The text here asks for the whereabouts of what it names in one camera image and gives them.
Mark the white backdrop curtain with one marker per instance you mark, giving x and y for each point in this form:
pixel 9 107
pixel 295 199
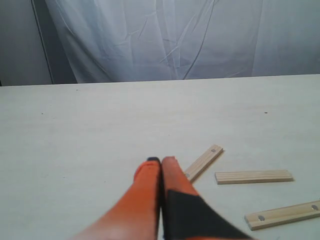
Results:
pixel 44 42

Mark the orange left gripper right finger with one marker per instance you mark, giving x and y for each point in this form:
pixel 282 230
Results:
pixel 186 215

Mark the wooden stick with two holes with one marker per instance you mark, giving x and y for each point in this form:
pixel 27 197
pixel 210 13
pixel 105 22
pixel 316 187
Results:
pixel 283 215

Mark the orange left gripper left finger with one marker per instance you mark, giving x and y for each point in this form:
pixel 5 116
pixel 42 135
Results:
pixel 136 215

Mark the plain wooden stick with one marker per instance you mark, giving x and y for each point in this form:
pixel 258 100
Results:
pixel 253 177

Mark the wooden stick with end hole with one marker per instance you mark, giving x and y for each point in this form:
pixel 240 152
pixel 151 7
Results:
pixel 203 162

